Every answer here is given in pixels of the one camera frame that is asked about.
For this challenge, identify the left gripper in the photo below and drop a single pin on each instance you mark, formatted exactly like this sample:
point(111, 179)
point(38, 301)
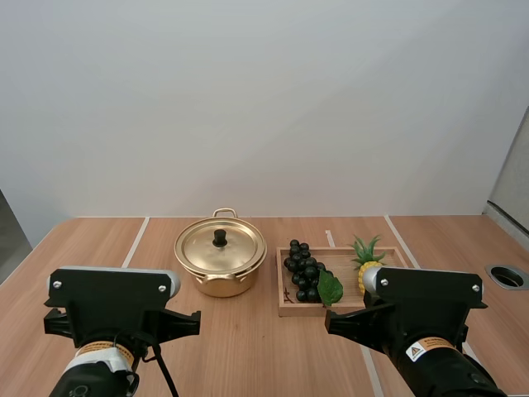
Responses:
point(182, 326)

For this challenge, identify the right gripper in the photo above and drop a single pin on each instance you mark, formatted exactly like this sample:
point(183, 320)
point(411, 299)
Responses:
point(355, 326)

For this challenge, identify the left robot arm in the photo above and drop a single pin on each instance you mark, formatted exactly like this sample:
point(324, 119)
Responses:
point(89, 376)

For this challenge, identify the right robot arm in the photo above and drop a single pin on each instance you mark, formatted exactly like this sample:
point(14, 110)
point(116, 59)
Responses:
point(446, 372)

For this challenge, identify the yellow toy pineapple green crown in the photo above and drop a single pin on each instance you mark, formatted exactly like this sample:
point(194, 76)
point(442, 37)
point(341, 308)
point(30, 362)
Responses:
point(370, 264)

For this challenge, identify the shallow wooden tray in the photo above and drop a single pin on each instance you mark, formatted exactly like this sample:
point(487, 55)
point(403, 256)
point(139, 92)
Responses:
point(297, 311)

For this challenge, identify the gold lid with black knob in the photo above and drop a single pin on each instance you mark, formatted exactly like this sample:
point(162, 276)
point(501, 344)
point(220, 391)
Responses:
point(198, 253)

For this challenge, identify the bunch of dark toy grapes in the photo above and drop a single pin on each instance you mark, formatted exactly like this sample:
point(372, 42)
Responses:
point(303, 269)

